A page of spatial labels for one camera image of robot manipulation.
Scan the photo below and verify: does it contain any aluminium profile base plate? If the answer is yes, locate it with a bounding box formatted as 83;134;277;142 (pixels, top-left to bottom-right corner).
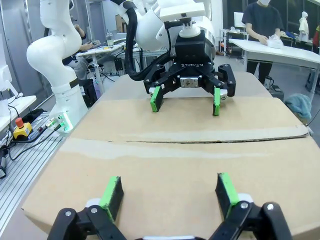
0;109;76;227

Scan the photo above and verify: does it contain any yellow emergency stop button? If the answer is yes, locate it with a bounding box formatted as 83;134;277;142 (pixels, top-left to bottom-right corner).
12;117;34;140

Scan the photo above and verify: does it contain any light blue towel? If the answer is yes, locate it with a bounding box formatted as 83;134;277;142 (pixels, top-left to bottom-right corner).
284;92;313;124

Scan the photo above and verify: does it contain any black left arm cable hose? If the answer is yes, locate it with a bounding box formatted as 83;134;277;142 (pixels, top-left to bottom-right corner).
109;0;176;82

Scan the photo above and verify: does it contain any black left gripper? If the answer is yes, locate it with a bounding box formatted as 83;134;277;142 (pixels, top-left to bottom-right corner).
143;31;237;117

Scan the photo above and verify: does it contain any dark-shirt person right forearm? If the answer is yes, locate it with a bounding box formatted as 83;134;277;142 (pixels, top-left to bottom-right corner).
245;22;262;41

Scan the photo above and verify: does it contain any plastic drink cup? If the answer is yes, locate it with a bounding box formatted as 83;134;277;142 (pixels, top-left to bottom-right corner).
105;32;115;48

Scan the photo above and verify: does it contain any white plastic bag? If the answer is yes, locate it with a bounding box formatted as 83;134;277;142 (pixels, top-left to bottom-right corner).
266;34;285;50

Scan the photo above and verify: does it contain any black computer case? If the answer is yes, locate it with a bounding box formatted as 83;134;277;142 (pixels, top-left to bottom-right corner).
79;78;103;109

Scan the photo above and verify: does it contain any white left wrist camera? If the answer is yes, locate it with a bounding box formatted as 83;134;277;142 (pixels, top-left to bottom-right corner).
159;6;206;38

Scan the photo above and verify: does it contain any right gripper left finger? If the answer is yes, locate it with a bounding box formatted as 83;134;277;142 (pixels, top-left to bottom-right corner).
47;175;141;240

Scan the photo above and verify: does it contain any small brown cardboard carton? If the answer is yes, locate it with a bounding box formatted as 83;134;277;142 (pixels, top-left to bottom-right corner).
115;14;129;34

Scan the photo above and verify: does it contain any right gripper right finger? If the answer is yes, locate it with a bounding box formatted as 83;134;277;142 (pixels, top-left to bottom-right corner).
209;172;293;240

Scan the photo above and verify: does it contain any metal rack shelf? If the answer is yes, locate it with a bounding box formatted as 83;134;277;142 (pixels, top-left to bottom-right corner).
219;28;249;60

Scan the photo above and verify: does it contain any white office desk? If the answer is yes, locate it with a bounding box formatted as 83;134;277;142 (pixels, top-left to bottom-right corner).
74;37;141;60

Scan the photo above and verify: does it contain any dark-shirt person right hand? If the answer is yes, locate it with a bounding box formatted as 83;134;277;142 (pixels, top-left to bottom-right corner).
257;34;270;46

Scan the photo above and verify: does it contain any white side desk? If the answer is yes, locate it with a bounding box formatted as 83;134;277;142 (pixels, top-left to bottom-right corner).
0;94;37;133

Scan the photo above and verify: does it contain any thin black camera cable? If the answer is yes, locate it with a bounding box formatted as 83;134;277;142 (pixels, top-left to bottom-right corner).
163;21;185;61

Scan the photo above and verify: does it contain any mannequin with white garment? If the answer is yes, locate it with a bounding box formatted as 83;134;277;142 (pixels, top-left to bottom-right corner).
298;11;311;42

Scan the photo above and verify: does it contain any seated person behind arm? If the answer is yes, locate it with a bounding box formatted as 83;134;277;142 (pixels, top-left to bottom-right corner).
62;24;97;81

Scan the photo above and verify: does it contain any person in dark t-shirt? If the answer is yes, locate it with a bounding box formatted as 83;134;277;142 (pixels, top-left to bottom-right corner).
241;0;285;85

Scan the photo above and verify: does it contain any black box under desk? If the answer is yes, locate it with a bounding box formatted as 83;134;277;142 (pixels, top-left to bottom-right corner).
114;58;124;74

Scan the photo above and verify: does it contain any long white table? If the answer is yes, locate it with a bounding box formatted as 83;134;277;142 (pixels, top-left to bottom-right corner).
227;38;320;101

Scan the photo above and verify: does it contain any black emergency stop cable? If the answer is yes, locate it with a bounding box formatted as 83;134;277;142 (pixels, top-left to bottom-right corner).
8;128;60;146

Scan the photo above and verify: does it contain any brown cardboard box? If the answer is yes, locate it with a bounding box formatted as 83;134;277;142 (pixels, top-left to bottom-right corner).
21;96;320;240

